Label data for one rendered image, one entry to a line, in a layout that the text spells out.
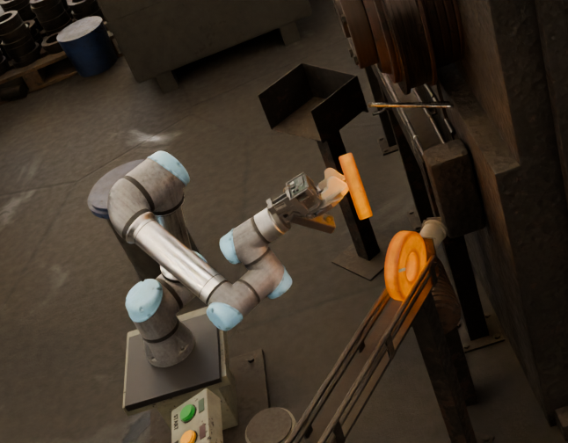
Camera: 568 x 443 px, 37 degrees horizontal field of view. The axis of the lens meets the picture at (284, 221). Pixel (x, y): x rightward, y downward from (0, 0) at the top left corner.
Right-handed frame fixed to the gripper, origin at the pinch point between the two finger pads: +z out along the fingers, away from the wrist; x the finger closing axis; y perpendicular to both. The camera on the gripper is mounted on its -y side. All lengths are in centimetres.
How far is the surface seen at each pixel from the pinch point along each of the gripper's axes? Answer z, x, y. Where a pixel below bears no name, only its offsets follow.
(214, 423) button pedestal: -51, -36, -10
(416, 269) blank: 2.1, -18.3, -17.3
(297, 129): -19, 73, -23
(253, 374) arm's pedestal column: -72, 31, -66
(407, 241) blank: 4.7, -19.0, -8.3
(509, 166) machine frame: 31.4, -18.1, -5.9
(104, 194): -97, 104, -18
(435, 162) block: 17.6, 2.4, -10.1
